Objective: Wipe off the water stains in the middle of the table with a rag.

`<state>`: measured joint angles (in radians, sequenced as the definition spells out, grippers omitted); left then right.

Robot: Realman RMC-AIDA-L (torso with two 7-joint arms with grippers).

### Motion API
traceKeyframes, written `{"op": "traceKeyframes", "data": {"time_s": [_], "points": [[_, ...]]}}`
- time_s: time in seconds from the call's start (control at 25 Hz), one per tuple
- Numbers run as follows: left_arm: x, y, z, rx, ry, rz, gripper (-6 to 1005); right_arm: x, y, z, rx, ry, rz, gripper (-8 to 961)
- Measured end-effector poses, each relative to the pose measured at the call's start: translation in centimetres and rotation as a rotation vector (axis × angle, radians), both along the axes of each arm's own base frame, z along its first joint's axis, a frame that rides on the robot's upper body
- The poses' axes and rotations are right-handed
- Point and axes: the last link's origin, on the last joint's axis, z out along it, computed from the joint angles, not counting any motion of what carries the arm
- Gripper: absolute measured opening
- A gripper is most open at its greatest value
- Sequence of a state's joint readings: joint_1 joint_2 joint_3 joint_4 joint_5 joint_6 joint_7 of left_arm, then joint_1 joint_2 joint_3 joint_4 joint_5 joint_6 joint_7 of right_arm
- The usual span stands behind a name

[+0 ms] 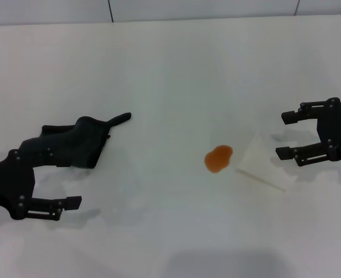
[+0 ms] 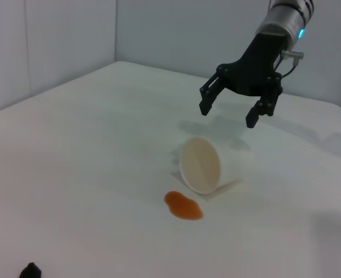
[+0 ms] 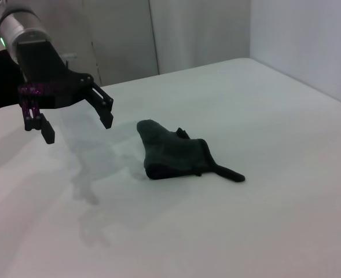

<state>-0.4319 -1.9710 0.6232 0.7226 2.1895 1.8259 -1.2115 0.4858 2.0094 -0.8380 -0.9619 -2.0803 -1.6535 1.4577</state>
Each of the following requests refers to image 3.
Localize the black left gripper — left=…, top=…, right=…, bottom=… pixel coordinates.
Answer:
left=16, top=39, right=115, bottom=145

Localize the dark blue rag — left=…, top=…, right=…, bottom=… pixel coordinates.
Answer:
left=136, top=118, right=245, bottom=184

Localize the grey cabinet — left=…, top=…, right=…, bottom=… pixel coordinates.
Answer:
left=42, top=0, right=252, bottom=87

